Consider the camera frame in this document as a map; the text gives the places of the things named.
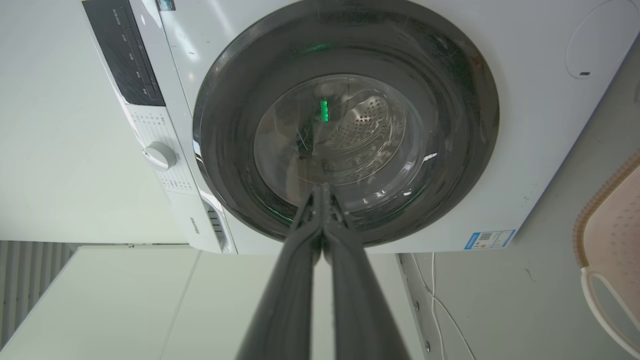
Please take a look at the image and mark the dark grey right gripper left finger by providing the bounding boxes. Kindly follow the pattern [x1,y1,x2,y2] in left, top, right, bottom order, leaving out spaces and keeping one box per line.
[235,185,325,360]

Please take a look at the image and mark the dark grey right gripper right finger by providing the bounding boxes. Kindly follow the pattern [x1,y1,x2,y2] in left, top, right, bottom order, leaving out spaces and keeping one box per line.
[322,183,412,360]

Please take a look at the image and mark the pink plastic laundry basket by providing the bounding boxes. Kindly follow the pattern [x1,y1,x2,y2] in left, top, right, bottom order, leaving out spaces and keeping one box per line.
[572,152,640,358]

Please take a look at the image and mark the blue energy label sticker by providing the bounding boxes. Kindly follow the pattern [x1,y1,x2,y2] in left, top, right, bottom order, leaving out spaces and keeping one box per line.
[463,229,516,250]

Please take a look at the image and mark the white cabinet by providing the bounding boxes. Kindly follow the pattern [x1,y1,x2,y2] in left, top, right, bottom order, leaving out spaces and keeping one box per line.
[0,244,426,360]

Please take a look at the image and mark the dark round washing machine door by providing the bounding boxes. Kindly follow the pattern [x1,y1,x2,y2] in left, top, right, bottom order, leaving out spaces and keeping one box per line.
[192,0,500,248]

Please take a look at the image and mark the silver washing machine dial knob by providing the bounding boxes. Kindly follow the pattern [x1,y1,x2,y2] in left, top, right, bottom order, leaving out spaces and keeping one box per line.
[142,141,178,172]

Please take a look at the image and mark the white front-load washing machine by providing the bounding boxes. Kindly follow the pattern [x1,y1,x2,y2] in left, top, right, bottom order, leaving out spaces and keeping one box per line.
[81,0,640,255]

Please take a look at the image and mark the grey metal rail with screws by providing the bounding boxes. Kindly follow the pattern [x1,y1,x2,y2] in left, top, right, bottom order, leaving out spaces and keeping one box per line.
[397,253,443,360]

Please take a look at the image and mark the thin white cable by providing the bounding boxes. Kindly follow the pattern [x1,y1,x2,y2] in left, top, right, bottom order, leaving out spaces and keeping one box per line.
[411,252,477,360]

